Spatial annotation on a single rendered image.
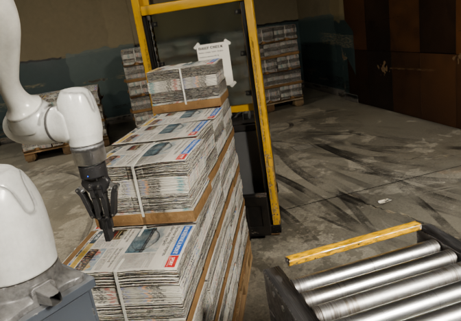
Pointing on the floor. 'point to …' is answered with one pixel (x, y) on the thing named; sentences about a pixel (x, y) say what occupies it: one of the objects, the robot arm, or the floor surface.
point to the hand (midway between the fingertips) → (107, 228)
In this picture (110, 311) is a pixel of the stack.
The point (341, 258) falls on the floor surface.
